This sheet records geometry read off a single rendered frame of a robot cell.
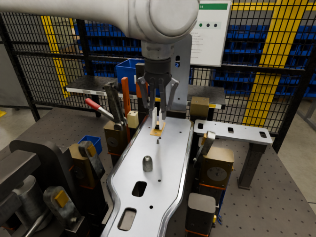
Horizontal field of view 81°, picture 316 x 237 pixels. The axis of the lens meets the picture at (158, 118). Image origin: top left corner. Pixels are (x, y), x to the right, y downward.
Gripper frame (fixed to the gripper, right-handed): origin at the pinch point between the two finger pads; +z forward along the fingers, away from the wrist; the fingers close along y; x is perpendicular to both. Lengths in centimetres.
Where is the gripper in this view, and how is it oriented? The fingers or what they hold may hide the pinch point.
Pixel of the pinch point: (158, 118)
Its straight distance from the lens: 62.5
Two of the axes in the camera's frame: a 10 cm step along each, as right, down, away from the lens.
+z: 0.0, 8.5, 5.3
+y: 9.7, 1.3, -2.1
